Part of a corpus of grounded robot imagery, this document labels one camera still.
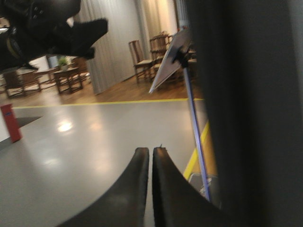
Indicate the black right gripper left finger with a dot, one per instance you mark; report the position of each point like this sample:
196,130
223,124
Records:
124,203

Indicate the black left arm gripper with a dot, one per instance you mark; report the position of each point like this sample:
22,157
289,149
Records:
39,27

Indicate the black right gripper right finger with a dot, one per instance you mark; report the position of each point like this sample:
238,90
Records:
175,202

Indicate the wooden table with plant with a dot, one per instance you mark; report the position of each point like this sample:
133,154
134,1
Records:
67,79

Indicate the wooden chair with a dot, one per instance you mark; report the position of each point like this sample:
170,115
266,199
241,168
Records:
142,66

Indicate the red pillar box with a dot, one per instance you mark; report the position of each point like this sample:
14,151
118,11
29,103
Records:
11,122

